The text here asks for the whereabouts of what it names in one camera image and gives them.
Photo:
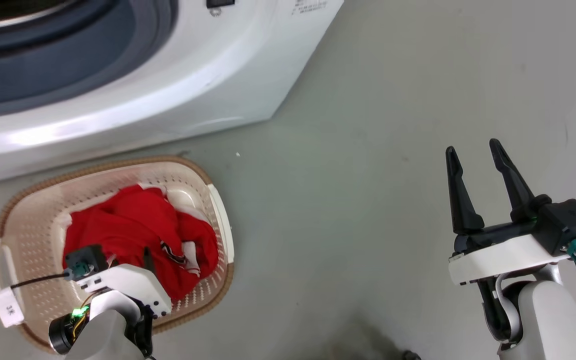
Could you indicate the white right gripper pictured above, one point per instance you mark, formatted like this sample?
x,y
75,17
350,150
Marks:
x,y
498,257

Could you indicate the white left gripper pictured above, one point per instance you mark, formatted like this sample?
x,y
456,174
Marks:
x,y
133,282

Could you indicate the red garment with striped trim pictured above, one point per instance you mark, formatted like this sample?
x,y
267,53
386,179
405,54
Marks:
x,y
133,220

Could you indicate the cream perforated laundry basket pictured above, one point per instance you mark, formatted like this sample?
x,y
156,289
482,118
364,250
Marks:
x,y
33,225

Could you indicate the white front-load washing machine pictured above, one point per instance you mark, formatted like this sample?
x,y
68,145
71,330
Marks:
x,y
168,100

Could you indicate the grey rubber door gasket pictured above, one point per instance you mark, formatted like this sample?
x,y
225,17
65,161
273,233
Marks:
x,y
68,75

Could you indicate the small printed text label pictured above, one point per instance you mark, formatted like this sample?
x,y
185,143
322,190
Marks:
x,y
309,6

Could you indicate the black door latch socket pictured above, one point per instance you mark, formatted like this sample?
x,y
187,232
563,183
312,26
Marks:
x,y
220,3

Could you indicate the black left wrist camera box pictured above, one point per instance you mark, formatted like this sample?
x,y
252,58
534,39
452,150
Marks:
x,y
88,254

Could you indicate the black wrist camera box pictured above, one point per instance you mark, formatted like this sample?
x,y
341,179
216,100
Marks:
x,y
568,222
88,254

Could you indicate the teal left camera connector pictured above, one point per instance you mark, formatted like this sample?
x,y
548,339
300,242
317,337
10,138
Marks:
x,y
80,271

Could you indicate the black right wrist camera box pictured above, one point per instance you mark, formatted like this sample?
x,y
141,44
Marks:
x,y
568,222

